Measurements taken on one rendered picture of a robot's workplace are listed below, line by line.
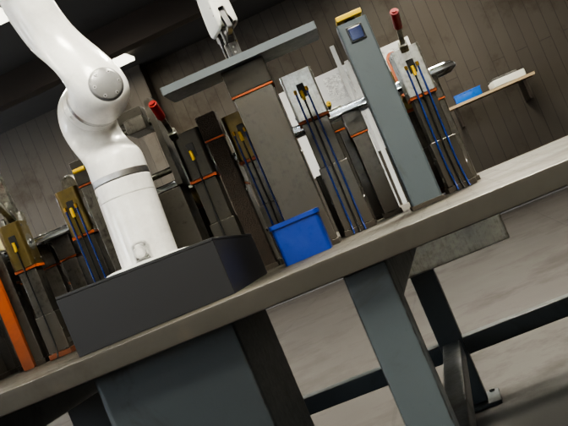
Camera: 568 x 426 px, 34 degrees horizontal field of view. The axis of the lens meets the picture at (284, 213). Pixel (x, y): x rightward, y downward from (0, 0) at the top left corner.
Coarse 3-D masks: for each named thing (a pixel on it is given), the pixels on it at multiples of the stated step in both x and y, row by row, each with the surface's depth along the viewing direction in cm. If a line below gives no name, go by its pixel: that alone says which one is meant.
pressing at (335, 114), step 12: (432, 72) 229; (444, 72) 246; (396, 84) 230; (336, 108) 231; (348, 108) 231; (360, 108) 249; (336, 120) 249; (300, 132) 248; (60, 228) 236; (36, 240) 236; (48, 240) 252
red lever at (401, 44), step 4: (392, 8) 207; (396, 8) 207; (392, 12) 207; (396, 12) 207; (392, 16) 207; (396, 16) 207; (392, 20) 209; (396, 20) 208; (400, 20) 209; (396, 24) 209; (400, 24) 210; (396, 28) 211; (400, 28) 211; (400, 32) 213; (400, 36) 214; (400, 40) 215; (404, 40) 215; (400, 44) 216; (404, 44) 216; (400, 48) 216; (404, 48) 217; (408, 48) 217; (404, 52) 218
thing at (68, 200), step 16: (64, 192) 223; (80, 192) 225; (64, 208) 222; (80, 208) 222; (80, 224) 222; (80, 240) 223; (96, 240) 223; (96, 256) 222; (96, 272) 222; (112, 272) 225
